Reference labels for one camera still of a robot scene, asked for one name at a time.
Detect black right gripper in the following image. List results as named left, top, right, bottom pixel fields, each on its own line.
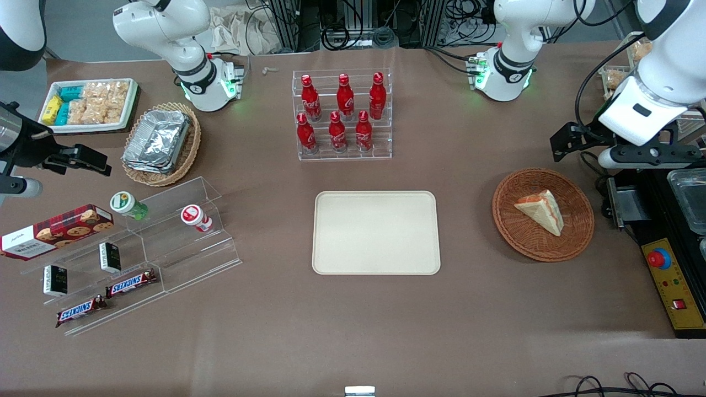
left=8, top=130, right=111, bottom=177

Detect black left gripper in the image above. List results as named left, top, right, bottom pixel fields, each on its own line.
left=550, top=121, right=706, bottom=162

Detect triangle sandwich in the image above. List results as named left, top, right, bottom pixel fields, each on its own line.
left=514, top=189, right=565, bottom=237

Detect white snack tray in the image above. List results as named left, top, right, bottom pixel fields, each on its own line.
left=38, top=78, right=138, bottom=135

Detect light oval wicker basket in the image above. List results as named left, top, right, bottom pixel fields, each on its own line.
left=121, top=101, right=202, bottom=187

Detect brown round wicker basket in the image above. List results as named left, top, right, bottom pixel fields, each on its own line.
left=492, top=168, right=595, bottom=262

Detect cream rectangular tray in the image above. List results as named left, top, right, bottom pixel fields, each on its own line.
left=312, top=190, right=442, bottom=276

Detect yellow snack packet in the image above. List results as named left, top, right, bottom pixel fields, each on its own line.
left=42, top=95, right=62, bottom=125

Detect green capped drink bottle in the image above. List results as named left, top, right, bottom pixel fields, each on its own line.
left=110, top=191, right=149, bottom=222

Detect stacked aluminium foil trays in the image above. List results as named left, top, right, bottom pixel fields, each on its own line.
left=122, top=109, right=191, bottom=174

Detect red tartan cookie box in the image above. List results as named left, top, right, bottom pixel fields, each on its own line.
left=0, top=204, right=115, bottom=261

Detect clear plastic container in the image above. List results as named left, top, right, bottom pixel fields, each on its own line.
left=666, top=168, right=706, bottom=237

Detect small black white box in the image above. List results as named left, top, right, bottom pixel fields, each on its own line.
left=43, top=265, right=68, bottom=298
left=99, top=242, right=122, bottom=274

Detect red capped drink bottle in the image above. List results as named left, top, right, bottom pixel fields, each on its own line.
left=180, top=204, right=213, bottom=234

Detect snickers chocolate bar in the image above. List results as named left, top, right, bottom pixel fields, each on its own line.
left=105, top=269, right=158, bottom=299
left=55, top=294, right=108, bottom=329

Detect clear acrylic step shelf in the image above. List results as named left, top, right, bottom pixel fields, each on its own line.
left=19, top=176, right=243, bottom=337

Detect black yellow control box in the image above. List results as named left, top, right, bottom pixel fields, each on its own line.
left=607, top=165, right=706, bottom=339

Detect beige cloth bag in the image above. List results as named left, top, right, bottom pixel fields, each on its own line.
left=208, top=6, right=283, bottom=56

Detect red cola bottle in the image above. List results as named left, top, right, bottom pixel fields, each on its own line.
left=296, top=112, right=318, bottom=154
left=369, top=72, right=386, bottom=120
left=355, top=110, right=373, bottom=152
left=336, top=73, right=355, bottom=121
left=329, top=111, right=347, bottom=153
left=301, top=74, right=322, bottom=122

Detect clear acrylic bottle rack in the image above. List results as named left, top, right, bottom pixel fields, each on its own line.
left=292, top=68, right=393, bottom=161

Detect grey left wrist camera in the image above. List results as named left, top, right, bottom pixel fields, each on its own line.
left=598, top=144, right=706, bottom=169

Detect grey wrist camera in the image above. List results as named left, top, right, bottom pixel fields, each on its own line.
left=598, top=144, right=706, bottom=169
left=0, top=176, right=43, bottom=200

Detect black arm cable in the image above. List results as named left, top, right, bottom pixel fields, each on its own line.
left=574, top=33, right=647, bottom=131

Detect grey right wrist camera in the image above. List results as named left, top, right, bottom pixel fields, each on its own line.
left=0, top=176, right=43, bottom=200

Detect grey metal bracket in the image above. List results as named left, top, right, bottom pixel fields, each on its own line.
left=607, top=176, right=652, bottom=230

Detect black floor cables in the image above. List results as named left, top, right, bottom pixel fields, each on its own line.
left=552, top=372, right=706, bottom=397

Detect aluminium frame rack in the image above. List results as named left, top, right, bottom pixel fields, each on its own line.
left=269, top=0, right=442, bottom=51

